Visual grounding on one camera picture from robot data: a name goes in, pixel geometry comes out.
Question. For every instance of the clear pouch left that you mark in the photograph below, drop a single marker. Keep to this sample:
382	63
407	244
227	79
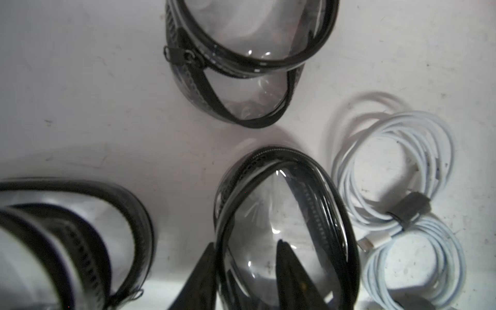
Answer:
72	244

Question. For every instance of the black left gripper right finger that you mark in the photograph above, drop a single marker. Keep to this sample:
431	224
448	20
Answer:
295	288

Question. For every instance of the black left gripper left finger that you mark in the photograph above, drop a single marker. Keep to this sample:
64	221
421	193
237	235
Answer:
199	291

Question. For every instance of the clear pouch far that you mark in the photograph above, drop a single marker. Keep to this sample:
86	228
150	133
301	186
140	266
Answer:
262	40

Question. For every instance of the clear pouch black zipper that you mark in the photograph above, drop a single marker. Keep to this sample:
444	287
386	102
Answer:
279	193

